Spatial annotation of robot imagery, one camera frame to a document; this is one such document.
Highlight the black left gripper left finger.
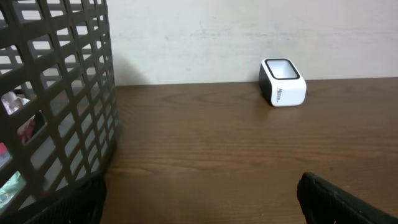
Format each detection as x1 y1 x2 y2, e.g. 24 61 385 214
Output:
26 175 106 224

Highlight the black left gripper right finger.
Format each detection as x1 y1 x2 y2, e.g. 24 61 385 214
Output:
297 172 397 224

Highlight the green wet wipes packet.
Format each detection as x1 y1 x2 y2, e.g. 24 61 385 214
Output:
1 171 25 210

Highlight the orange Kleenex tissue pack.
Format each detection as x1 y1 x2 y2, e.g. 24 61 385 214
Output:
1 119 35 166

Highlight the purple red tissue pack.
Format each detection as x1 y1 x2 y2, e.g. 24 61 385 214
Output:
1 91 30 115

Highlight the grey plastic mesh basket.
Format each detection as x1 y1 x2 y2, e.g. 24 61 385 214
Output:
1 0 119 217

